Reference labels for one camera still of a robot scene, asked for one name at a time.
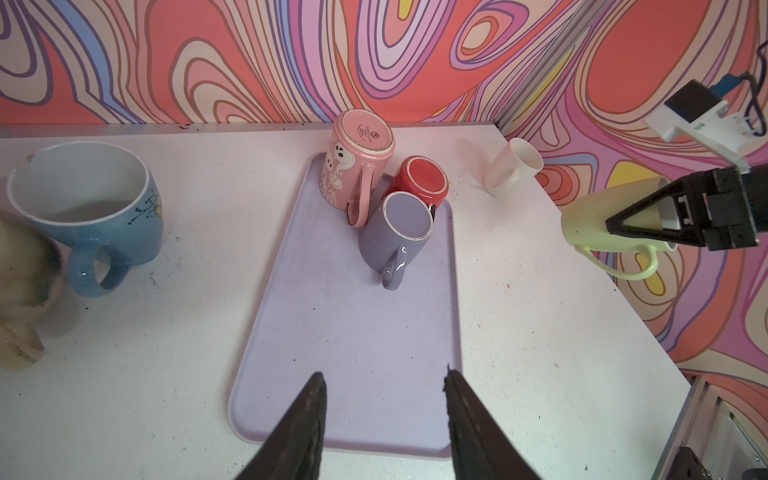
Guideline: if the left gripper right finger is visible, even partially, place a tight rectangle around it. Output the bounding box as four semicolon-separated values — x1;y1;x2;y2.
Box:
443;369;540;480

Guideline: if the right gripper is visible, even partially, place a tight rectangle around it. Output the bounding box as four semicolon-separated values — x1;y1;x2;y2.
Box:
606;164;767;251

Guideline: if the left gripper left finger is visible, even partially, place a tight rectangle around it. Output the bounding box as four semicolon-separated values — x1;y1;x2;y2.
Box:
236;372;327;480

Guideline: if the light green mug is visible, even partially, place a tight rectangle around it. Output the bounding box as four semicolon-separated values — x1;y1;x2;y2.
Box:
561;176;680;281

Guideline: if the white mug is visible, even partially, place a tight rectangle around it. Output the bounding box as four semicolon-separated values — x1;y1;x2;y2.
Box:
483;138;544;197

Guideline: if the purple grey mug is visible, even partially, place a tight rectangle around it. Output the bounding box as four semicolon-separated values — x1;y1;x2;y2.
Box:
359;191;434;290

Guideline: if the blue textured mug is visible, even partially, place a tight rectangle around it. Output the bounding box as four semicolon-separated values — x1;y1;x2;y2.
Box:
6;141;164;297

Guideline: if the beige speckled mug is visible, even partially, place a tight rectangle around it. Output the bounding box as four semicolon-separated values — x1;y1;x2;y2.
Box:
1;210;65;371

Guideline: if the red mug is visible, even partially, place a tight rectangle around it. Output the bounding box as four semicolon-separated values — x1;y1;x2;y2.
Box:
386;155;450;217

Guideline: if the pink mug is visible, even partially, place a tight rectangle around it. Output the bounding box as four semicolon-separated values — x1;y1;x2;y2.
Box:
320;109;395;228

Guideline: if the lilac plastic tray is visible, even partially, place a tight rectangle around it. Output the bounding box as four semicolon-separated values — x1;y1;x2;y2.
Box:
228;155;462;458

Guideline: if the aluminium front rail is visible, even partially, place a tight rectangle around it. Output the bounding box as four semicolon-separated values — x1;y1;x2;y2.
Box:
653;377;767;480

